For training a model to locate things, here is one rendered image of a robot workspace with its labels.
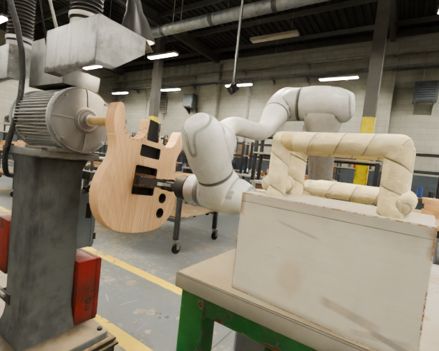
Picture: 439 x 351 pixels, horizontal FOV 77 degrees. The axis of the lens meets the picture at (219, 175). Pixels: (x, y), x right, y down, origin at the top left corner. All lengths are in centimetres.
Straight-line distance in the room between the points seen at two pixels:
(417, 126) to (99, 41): 1131
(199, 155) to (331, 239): 36
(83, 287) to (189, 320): 100
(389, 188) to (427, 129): 1135
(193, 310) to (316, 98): 83
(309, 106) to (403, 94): 1093
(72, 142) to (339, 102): 99
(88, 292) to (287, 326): 122
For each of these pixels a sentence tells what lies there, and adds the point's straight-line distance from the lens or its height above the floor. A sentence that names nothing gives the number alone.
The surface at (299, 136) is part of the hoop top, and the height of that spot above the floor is 120.
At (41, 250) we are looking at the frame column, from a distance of 140.
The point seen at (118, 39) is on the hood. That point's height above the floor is 148.
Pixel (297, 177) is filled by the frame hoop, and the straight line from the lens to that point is 54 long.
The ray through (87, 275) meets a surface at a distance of 153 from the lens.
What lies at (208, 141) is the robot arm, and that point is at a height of 119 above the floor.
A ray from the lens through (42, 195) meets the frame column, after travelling 134.
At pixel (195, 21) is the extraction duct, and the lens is 721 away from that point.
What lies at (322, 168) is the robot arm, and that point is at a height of 116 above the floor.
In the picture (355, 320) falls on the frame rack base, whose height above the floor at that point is 96.
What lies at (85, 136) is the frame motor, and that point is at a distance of 121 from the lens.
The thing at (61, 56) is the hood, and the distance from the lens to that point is 109.
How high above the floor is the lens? 115
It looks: 3 degrees down
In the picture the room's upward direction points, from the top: 6 degrees clockwise
